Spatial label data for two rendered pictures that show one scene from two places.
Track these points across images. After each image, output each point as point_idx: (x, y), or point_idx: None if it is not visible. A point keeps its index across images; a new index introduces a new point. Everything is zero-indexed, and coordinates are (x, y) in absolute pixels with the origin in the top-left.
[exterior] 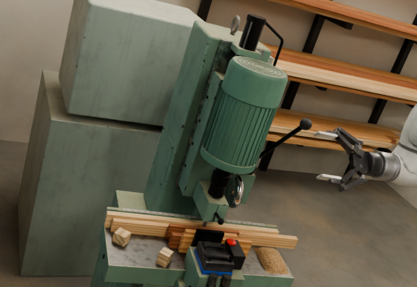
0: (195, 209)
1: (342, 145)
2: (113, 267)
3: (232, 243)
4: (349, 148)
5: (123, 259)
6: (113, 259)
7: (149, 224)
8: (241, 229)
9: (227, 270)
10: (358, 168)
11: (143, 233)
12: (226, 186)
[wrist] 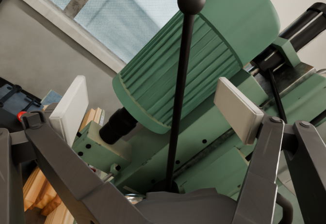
0: None
1: (249, 165)
2: (48, 91)
3: (20, 112)
4: (245, 177)
5: (53, 99)
6: (56, 95)
7: (86, 124)
8: (64, 218)
9: None
10: (113, 215)
11: (80, 128)
12: (110, 123)
